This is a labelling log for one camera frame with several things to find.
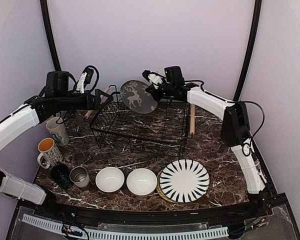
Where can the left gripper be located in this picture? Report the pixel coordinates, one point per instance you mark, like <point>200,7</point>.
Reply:
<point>95,104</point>

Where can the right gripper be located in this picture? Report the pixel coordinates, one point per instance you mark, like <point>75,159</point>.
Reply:
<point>151,89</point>

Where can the grey reindeer plate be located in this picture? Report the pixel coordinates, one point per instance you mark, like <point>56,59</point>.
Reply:
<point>134,95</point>

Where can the floral white tall cup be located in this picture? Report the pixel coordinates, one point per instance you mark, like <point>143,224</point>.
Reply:
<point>57,130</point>

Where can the patterned white mug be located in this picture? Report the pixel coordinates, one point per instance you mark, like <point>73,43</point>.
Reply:
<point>49,153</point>

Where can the white brown-band cup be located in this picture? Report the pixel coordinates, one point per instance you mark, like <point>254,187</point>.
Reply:
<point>80,177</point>

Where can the orange bowl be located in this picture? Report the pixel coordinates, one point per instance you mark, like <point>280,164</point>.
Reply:
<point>109,179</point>

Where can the dark green mug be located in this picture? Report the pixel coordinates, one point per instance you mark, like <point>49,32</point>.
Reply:
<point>60,174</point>

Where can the white ceramic bowl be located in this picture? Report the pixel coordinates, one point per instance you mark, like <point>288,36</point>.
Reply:
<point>141,182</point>

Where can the blue striped white plate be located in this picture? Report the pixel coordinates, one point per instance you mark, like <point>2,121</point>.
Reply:
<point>184,181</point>

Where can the yellow woven plate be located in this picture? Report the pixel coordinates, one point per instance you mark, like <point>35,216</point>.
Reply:
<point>159,190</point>

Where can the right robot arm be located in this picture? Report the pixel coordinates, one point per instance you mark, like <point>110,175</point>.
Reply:
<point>235,129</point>

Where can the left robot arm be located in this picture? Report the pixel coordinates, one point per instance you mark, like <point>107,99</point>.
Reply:
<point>55,97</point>

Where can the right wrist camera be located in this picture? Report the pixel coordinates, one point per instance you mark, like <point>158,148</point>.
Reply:
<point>153,77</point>

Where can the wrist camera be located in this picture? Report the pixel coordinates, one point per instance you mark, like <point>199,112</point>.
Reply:
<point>153,77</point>
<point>86,78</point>

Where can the left wooden rack handle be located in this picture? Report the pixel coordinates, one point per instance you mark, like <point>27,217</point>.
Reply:
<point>99,95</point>

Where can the wooden rack handle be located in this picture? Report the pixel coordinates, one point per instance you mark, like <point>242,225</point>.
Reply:
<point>192,119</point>
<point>99,95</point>

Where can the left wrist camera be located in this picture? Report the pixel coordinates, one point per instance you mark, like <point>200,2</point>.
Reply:
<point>86,78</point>

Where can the black wire dish rack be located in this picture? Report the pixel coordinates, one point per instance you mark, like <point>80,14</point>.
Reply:
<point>162,133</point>

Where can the right wooden rack handle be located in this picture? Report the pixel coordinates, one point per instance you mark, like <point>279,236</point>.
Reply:
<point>192,119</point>

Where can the black front rail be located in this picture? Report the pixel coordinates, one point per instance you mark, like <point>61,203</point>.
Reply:
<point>227,215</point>

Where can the white cable duct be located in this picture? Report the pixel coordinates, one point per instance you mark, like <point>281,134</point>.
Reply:
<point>75,232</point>

